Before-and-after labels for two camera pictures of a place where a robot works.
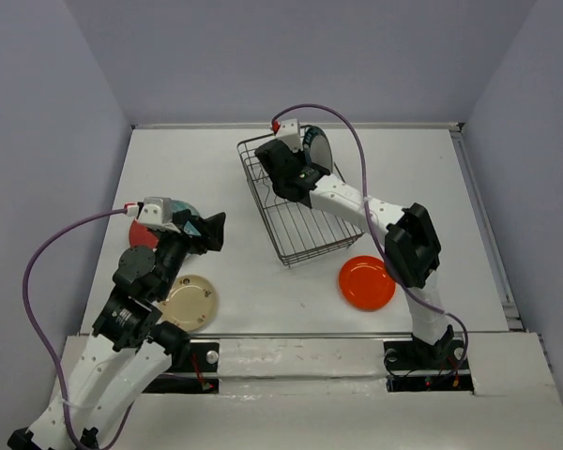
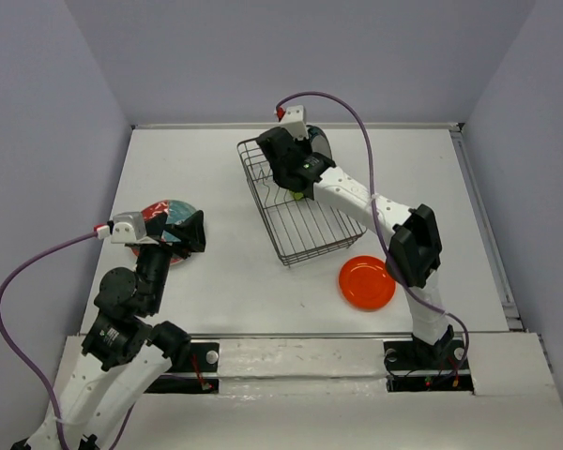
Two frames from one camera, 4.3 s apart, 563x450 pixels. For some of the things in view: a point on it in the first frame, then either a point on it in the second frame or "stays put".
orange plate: x=365 y=283 stays put
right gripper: x=295 y=153 → x=303 y=142
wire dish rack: x=296 y=231 stays put
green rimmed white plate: x=316 y=148 stays put
